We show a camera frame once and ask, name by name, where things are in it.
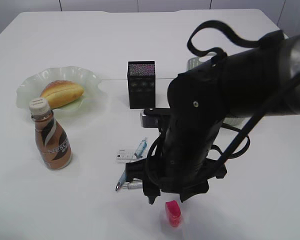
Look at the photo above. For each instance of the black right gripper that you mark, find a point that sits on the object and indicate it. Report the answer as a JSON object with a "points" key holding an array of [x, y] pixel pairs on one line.
{"points": [[177, 162]]}

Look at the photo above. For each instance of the brown Nescafe coffee bottle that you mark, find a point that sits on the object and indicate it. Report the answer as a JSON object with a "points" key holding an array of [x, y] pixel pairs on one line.
{"points": [[50, 137]]}

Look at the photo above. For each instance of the golden bread roll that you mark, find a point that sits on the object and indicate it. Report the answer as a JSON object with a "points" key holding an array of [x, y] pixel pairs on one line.
{"points": [[62, 92]]}

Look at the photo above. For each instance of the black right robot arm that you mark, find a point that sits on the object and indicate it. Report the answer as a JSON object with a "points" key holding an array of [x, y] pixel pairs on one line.
{"points": [[263, 81]]}

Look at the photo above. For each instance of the pink pencil sharpener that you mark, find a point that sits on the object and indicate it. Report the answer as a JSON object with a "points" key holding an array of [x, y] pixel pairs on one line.
{"points": [[173, 213]]}

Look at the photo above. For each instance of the grey white pen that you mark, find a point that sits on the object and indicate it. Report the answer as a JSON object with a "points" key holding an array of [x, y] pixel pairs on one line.
{"points": [[133, 185]]}

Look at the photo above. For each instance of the blue white pen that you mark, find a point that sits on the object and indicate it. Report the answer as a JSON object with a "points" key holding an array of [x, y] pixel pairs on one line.
{"points": [[137, 153]]}

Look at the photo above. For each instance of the black mesh pen holder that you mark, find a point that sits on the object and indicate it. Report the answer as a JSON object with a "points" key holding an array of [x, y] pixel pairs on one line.
{"points": [[141, 77]]}

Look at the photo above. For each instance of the green wavy glass plate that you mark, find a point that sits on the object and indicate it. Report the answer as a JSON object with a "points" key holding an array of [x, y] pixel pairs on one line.
{"points": [[93, 99]]}

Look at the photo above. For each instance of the clear plastic ruler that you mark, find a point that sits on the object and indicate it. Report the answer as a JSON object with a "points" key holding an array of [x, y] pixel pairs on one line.
{"points": [[128, 156]]}

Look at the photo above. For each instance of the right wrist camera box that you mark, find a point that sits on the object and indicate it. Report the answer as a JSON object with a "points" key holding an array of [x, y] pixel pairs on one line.
{"points": [[155, 118]]}

